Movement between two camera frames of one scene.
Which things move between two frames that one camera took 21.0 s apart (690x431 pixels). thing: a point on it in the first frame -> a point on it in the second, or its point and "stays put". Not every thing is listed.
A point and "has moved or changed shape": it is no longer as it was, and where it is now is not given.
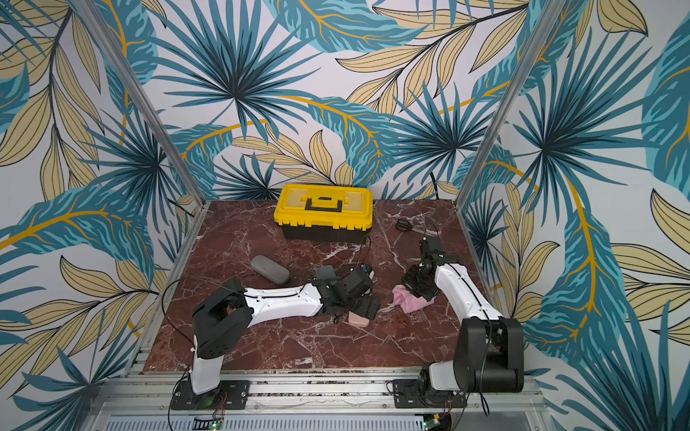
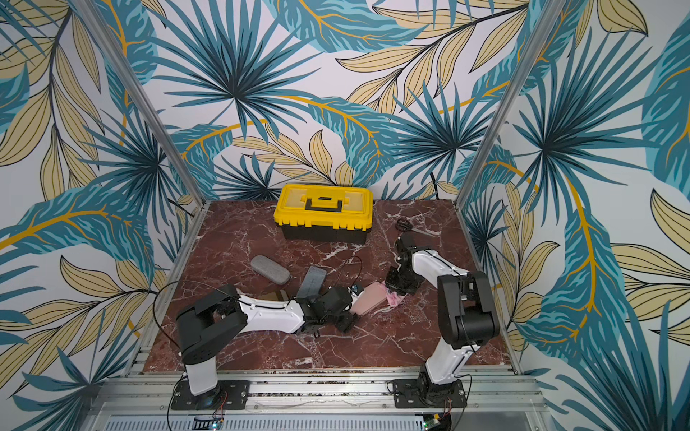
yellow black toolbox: x=322 y=213 stays put
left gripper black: x=365 y=310 -> x=349 y=321
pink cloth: x=407 y=300 has moved or changed shape
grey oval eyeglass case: x=271 y=269 stays put
